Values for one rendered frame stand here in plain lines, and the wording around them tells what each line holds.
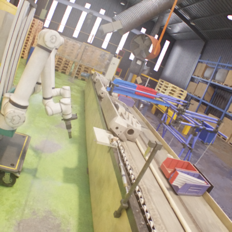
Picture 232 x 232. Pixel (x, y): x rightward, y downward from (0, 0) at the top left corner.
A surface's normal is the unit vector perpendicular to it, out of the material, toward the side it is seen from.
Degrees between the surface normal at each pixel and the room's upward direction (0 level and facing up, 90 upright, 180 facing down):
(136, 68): 90
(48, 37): 87
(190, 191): 92
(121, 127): 90
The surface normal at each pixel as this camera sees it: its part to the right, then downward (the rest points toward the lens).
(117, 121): 0.54, -0.46
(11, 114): 0.50, 0.47
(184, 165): 0.20, 0.30
